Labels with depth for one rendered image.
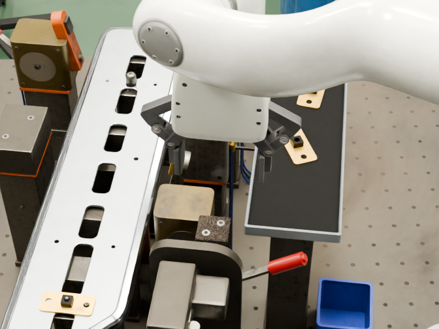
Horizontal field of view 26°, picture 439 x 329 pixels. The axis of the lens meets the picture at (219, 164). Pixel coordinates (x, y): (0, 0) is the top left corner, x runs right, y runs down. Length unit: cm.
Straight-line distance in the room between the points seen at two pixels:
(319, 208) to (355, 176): 70
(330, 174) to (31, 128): 57
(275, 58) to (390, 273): 119
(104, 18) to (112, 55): 180
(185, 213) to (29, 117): 40
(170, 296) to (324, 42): 56
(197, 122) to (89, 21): 274
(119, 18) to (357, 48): 293
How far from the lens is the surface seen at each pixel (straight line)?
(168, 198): 152
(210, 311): 130
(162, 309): 125
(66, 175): 168
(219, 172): 164
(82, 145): 173
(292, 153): 147
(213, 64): 79
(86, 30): 366
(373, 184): 209
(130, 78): 183
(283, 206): 140
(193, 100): 96
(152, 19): 81
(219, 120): 97
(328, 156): 148
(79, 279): 154
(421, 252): 198
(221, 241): 143
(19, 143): 171
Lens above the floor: 219
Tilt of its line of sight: 45 degrees down
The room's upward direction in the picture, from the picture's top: straight up
